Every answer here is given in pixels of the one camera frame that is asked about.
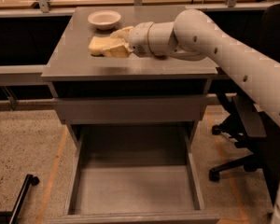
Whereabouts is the yellow sponge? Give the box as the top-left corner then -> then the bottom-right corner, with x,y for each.
88,36 -> 121,57

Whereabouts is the black office chair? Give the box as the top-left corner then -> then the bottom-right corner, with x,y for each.
209,4 -> 280,201

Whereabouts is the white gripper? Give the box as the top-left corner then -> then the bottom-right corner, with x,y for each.
101,21 -> 153,58

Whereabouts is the white bowl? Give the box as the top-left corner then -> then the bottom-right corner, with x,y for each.
88,10 -> 121,31

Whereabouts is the closed grey top drawer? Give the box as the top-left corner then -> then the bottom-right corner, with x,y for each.
54,95 -> 207,124

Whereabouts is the grey drawer cabinet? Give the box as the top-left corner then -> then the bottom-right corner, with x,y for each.
40,5 -> 221,224

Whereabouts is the black stand with wheel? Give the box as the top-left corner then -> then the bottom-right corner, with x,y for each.
0,174 -> 39,224

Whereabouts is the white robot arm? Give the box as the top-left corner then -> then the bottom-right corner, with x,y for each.
100,9 -> 280,127

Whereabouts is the open grey middle drawer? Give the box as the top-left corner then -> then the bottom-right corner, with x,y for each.
48,124 -> 218,224

